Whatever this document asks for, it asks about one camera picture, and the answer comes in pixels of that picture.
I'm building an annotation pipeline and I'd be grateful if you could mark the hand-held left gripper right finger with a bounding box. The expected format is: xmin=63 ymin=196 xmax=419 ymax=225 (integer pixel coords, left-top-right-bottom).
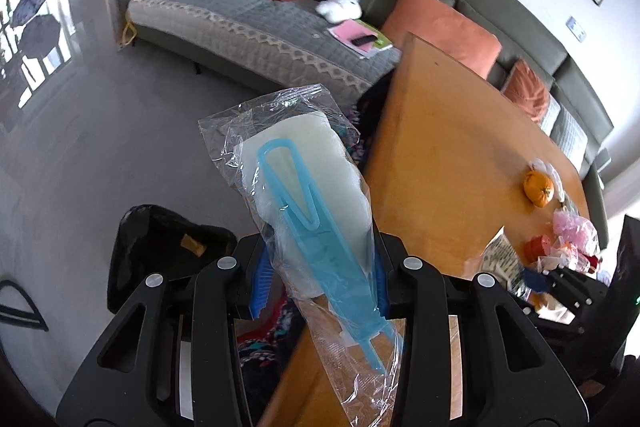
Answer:
xmin=372 ymin=232 xmax=588 ymax=427

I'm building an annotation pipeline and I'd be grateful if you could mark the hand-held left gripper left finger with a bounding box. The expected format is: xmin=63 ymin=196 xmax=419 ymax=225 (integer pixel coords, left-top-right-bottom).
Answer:
xmin=56 ymin=234 xmax=273 ymax=427

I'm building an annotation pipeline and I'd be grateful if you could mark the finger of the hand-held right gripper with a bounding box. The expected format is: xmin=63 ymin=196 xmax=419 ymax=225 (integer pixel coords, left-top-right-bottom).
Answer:
xmin=519 ymin=267 xmax=608 ymax=308
xmin=527 ymin=307 xmax=588 ymax=345

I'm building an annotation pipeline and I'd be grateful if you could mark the white orange wrapper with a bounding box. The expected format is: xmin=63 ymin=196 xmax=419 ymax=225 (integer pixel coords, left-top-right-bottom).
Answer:
xmin=532 ymin=292 xmax=576 ymax=323

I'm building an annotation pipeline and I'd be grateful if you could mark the printed plastic packet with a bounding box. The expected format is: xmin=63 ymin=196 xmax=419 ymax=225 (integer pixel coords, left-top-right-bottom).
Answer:
xmin=462 ymin=227 xmax=533 ymax=303

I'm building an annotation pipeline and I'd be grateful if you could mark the clear bag with blue brush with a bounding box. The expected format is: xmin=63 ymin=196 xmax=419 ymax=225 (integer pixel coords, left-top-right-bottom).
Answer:
xmin=198 ymin=84 xmax=406 ymax=427

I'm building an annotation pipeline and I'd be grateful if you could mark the black trash bag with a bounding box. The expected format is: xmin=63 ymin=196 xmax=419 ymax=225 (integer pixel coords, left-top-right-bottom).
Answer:
xmin=106 ymin=204 xmax=238 ymax=313

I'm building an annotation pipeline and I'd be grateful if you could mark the white crumpled wrapper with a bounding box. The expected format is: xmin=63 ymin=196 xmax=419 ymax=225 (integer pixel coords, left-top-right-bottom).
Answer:
xmin=537 ymin=252 xmax=601 ymax=278

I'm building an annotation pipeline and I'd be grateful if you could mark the red cup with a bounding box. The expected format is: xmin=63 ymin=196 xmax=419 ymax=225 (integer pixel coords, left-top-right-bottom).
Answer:
xmin=522 ymin=234 xmax=553 ymax=263

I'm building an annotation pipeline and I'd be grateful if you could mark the pink plastic wrapper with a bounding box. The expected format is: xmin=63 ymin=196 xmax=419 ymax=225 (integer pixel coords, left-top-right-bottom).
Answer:
xmin=552 ymin=207 xmax=601 ymax=258

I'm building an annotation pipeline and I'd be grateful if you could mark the orange fruit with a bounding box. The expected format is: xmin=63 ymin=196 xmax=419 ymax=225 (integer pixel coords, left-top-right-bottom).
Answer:
xmin=523 ymin=170 xmax=557 ymax=208

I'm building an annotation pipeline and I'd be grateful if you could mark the white foam fruit net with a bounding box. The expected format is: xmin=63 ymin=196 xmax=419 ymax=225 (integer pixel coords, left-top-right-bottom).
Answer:
xmin=527 ymin=158 xmax=568 ymax=202

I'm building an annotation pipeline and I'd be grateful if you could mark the grey white cushion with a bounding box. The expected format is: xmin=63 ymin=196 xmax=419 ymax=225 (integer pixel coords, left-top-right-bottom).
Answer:
xmin=537 ymin=94 xmax=591 ymax=172

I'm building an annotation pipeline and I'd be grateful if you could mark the small orange cushion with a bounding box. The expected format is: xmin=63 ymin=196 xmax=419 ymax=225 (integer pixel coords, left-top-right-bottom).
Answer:
xmin=500 ymin=59 xmax=553 ymax=122

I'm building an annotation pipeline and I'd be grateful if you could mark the green booklet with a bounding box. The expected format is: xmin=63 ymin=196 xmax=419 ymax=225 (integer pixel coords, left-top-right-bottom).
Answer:
xmin=357 ymin=19 xmax=396 ymax=50

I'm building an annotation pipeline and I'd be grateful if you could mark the large orange cushion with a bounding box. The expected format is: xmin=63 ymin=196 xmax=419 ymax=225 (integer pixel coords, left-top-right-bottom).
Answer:
xmin=381 ymin=0 xmax=503 ymax=80

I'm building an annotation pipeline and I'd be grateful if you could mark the grey quilted sofa cover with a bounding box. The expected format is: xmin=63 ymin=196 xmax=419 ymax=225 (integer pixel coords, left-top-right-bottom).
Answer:
xmin=125 ymin=0 xmax=403 ymax=108

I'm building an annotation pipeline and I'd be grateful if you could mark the white plush toy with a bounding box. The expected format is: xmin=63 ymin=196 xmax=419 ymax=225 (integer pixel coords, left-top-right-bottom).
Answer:
xmin=316 ymin=0 xmax=363 ymax=22

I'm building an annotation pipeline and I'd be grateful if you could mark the black curved frame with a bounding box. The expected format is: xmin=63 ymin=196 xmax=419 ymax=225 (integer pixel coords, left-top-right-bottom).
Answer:
xmin=0 ymin=278 xmax=51 ymax=333

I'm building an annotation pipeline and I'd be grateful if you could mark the yellow cable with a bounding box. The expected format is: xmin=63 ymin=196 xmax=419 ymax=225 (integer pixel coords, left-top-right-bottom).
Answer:
xmin=122 ymin=0 xmax=143 ymax=48

